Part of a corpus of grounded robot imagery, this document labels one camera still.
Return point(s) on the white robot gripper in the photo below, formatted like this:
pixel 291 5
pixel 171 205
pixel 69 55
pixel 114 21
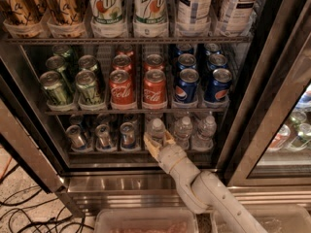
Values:
pixel 169 156

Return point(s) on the clear water bottle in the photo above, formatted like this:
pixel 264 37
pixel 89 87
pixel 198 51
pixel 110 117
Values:
pixel 156 130
pixel 202 138
pixel 182 131

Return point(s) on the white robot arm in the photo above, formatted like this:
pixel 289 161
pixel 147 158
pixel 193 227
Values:
pixel 198 189

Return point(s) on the steel fridge door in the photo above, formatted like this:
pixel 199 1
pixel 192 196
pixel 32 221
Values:
pixel 270 152

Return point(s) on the silver can bottom right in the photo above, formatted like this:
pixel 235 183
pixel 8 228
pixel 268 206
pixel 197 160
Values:
pixel 128 138

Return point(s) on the silver can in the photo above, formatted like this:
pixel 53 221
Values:
pixel 103 138
pixel 75 135
pixel 128 138

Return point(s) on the red Coca-Cola can front right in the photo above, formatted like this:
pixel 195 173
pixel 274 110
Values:
pixel 154 87

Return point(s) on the red coca-cola can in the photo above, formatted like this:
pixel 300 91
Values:
pixel 121 89
pixel 154 87
pixel 122 62
pixel 154 61

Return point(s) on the blue Pepsi can front left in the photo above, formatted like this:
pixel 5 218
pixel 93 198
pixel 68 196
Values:
pixel 186 86

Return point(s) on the blue pepsi can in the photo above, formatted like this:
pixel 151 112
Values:
pixel 186 60
pixel 186 86
pixel 218 86
pixel 216 61

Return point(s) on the silver can bottom middle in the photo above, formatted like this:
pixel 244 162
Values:
pixel 103 138

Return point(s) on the red Coca-Cola can front left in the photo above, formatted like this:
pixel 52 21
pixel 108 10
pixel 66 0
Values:
pixel 121 89

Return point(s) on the blue Pepsi can front right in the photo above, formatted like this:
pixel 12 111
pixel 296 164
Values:
pixel 218 86

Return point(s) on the silver can bottom left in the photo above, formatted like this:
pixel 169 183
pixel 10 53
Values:
pixel 75 135

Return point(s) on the clear plastic bin left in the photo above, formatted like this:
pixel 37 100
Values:
pixel 146 220

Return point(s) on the clear plastic bin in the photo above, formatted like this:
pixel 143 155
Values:
pixel 282 218
pixel 146 220

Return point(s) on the green soda can front right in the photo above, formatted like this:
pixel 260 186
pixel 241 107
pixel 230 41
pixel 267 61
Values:
pixel 88 86

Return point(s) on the green soda can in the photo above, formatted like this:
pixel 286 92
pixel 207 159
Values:
pixel 88 86
pixel 89 62
pixel 56 89
pixel 58 63

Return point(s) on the green soda can front left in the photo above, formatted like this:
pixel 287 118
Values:
pixel 56 89

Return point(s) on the clear plastic bin right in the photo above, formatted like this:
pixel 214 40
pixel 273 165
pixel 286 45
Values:
pixel 282 218

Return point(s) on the white 7UP can right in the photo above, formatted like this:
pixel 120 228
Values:
pixel 150 11

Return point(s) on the white 7up can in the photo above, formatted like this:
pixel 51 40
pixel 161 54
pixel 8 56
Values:
pixel 150 11
pixel 107 11

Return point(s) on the white tea can left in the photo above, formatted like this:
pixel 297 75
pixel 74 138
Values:
pixel 193 11

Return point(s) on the white tea can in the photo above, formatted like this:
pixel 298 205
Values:
pixel 236 11
pixel 193 11

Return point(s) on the white 7UP can left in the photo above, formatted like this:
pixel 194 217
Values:
pixel 107 11

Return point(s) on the white tea can right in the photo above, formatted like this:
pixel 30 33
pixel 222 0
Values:
pixel 236 11

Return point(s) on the gold LaCroix can right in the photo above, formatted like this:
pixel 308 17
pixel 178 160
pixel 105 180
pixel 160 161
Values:
pixel 66 12

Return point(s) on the gold lacroix can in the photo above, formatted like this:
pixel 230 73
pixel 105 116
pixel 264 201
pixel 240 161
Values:
pixel 66 12
pixel 23 12

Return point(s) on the gold LaCroix can left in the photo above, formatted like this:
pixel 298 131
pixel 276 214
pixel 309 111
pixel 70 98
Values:
pixel 23 12

